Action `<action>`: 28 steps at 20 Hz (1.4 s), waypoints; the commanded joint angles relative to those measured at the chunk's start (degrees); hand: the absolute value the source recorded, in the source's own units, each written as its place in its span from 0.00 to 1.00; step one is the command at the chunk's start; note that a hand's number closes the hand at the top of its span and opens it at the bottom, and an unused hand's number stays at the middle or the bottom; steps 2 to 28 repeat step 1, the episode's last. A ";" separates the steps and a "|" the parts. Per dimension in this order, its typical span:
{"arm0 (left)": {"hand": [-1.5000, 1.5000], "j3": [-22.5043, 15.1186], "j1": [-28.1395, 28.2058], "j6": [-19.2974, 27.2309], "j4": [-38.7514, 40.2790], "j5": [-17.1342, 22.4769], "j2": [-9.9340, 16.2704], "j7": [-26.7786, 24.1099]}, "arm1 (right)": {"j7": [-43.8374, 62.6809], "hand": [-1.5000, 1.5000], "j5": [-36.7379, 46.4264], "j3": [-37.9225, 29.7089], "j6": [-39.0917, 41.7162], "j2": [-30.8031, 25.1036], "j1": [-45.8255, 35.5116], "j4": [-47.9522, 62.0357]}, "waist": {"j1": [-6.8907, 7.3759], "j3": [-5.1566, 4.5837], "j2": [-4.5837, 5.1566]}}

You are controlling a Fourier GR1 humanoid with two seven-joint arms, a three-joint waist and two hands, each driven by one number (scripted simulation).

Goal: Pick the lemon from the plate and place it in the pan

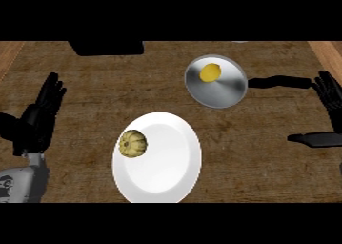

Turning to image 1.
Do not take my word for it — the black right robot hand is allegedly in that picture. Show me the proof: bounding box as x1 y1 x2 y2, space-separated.
286 70 342 149

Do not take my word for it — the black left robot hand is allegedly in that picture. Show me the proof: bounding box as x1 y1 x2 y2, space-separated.
0 71 68 156

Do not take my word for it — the pale yellow lemon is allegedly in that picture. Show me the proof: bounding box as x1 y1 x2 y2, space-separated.
118 129 149 159

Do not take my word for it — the white oval plate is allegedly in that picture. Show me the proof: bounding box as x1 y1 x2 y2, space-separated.
111 112 202 204

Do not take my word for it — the black box appliance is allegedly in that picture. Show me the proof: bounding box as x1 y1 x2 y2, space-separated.
66 40 146 57

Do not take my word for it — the silver pan with black handle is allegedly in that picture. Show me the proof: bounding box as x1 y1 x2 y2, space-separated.
183 54 315 110

